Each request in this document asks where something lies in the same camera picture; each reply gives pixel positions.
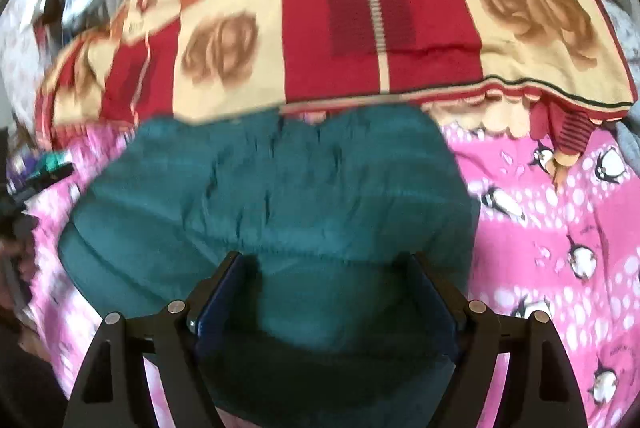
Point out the person's left hand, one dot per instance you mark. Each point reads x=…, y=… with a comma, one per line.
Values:
x=24, y=267

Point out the green puffer jacket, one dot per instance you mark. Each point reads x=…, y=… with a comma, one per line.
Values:
x=300, y=198

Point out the red cream rose printed blanket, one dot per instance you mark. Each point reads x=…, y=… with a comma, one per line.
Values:
x=350, y=33

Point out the teal purple cloth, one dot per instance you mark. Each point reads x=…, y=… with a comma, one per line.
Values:
x=45, y=162

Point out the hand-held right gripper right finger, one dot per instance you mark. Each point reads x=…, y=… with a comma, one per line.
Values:
x=436, y=303

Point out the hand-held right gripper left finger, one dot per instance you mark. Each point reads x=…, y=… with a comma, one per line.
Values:
x=216, y=308

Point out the pink penguin printed bedsheet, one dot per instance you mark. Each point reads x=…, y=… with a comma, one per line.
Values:
x=550, y=228

